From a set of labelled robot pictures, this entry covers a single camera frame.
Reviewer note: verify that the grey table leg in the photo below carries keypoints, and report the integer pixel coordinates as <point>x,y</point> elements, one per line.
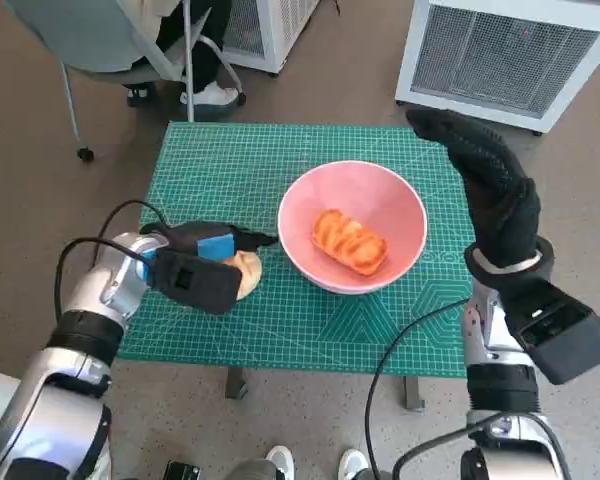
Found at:
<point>414,395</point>
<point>236,384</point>

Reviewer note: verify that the seated person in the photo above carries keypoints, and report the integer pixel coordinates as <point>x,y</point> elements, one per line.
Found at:
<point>200,40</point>

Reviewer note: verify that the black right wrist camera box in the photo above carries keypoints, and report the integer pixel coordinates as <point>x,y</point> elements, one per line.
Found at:
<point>565,335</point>

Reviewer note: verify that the long braided toy bread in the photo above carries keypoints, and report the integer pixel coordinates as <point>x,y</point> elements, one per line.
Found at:
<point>350,242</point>

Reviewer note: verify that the green cutting mat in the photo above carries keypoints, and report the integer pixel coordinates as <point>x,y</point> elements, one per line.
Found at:
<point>220,170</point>

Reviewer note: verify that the grey office chair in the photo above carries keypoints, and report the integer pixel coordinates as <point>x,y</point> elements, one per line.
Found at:
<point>90,35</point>

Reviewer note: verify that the round toy bread bun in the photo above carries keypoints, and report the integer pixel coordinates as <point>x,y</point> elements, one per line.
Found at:
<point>252,272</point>

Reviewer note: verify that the small white grille machine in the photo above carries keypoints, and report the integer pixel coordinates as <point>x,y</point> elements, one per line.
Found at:
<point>275,30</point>

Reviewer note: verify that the small black device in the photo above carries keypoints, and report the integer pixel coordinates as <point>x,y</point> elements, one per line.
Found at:
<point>180,471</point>

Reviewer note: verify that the pink bowl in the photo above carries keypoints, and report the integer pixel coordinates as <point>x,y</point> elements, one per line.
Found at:
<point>350,190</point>

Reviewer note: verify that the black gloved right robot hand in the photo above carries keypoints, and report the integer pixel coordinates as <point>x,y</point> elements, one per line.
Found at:
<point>500,200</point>

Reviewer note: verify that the large white grille machine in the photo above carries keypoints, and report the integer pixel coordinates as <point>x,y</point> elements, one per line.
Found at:
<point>505,55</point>

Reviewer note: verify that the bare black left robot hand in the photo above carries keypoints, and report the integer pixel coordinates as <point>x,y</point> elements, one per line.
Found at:
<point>215,245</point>

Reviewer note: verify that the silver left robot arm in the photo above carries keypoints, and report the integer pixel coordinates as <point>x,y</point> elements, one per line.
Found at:
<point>80,340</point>

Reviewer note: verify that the seated person's white shoe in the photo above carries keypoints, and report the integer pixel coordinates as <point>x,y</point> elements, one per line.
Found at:
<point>212,95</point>

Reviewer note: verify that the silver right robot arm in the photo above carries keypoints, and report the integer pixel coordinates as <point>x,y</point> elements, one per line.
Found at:
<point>500,385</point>

